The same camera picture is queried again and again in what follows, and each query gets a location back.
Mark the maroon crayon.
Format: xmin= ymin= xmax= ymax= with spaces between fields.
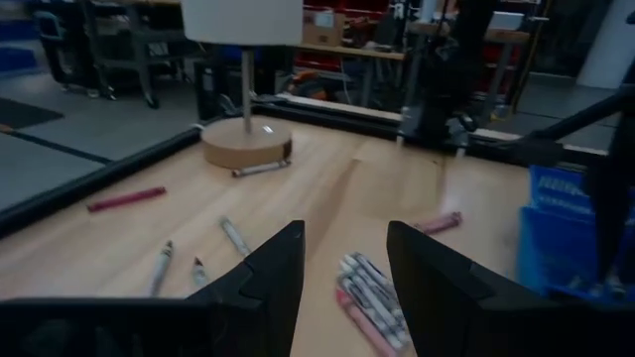
xmin=85 ymin=184 xmax=168 ymax=215

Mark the blue plastic basket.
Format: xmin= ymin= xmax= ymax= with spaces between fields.
xmin=515 ymin=165 xmax=635 ymax=304

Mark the cardboard box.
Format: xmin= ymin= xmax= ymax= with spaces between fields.
xmin=301 ymin=8 xmax=347 ymax=49

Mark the black cart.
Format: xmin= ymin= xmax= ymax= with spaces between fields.
xmin=33 ymin=0 xmax=165 ymax=111

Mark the pink crayon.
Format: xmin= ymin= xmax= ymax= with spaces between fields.
xmin=413 ymin=210 xmax=464 ymax=236
xmin=334 ymin=289 xmax=399 ymax=357

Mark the grey crayon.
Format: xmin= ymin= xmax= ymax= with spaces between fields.
xmin=190 ymin=256 xmax=210 ymax=290
xmin=219 ymin=215 xmax=252 ymax=258
xmin=150 ymin=239 xmax=176 ymax=298
xmin=230 ymin=159 xmax=293 ymax=179

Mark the cluster of white crayons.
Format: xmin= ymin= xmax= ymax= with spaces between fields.
xmin=342 ymin=258 xmax=412 ymax=348

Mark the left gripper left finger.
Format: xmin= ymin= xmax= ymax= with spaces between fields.
xmin=186 ymin=220 xmax=307 ymax=357

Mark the wooden workbench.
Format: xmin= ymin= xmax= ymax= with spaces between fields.
xmin=296 ymin=17 xmax=532 ymax=108

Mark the black floor mat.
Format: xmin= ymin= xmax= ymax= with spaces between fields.
xmin=0 ymin=96 xmax=64 ymax=131

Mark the black metal table frame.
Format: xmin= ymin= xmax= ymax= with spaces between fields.
xmin=0 ymin=93 xmax=635 ymax=240

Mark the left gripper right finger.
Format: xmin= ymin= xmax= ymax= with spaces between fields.
xmin=386 ymin=220 xmax=542 ymax=357

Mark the pile of crayons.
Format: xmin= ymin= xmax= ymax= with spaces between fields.
xmin=337 ymin=262 xmax=408 ymax=354

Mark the white crayon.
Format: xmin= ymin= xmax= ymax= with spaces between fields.
xmin=354 ymin=251 xmax=401 ymax=308
xmin=348 ymin=255 xmax=409 ymax=338

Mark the orange shop vacuum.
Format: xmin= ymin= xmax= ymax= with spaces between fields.
xmin=291 ymin=67 xmax=332 ymax=101

